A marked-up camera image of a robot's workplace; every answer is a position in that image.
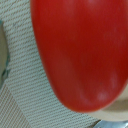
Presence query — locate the teal padded gripper finger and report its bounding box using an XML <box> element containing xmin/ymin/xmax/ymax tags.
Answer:
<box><xmin>0</xmin><ymin>20</ymin><xmax>10</xmax><ymax>84</ymax></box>

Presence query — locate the red toy tomato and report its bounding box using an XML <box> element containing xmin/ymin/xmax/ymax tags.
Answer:
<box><xmin>30</xmin><ymin>0</ymin><xmax>128</xmax><ymax>112</ymax></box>

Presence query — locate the woven beige placemat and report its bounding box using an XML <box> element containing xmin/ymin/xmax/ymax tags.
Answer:
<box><xmin>0</xmin><ymin>0</ymin><xmax>97</xmax><ymax>128</ymax></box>

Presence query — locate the round wooden plate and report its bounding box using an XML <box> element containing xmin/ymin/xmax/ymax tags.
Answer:
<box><xmin>89</xmin><ymin>96</ymin><xmax>128</xmax><ymax>123</ymax></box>

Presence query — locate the knife with wooden handle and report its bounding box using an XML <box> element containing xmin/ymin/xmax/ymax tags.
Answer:
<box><xmin>95</xmin><ymin>121</ymin><xmax>128</xmax><ymax>128</ymax></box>

